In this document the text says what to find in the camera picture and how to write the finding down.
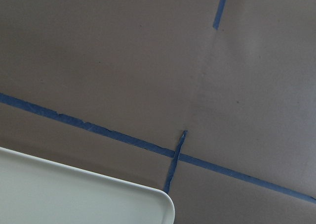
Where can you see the cream bear print tray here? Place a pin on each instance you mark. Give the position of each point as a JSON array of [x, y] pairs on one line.
[[38, 191]]

